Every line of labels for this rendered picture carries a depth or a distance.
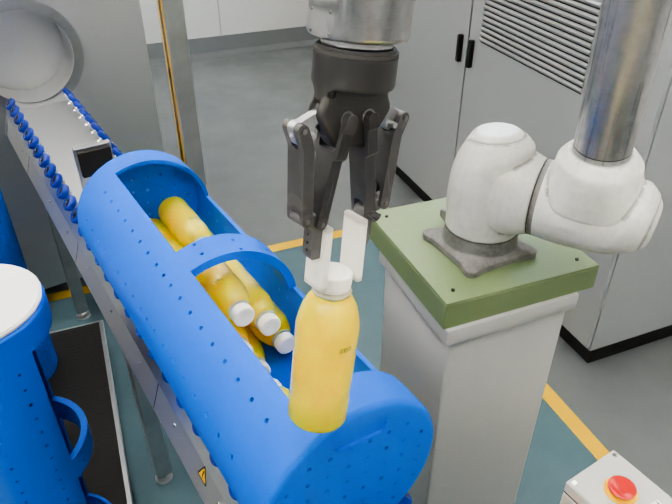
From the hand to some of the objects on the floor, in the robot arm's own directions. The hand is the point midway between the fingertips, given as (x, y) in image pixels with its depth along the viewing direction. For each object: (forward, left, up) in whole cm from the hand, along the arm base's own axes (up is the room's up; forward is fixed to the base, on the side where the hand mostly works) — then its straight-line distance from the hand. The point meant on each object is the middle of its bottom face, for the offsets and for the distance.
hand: (335, 251), depth 65 cm
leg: (+10, -100, -148) cm, 179 cm away
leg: (+19, -198, -148) cm, 248 cm away
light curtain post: (-26, -148, -147) cm, 210 cm away
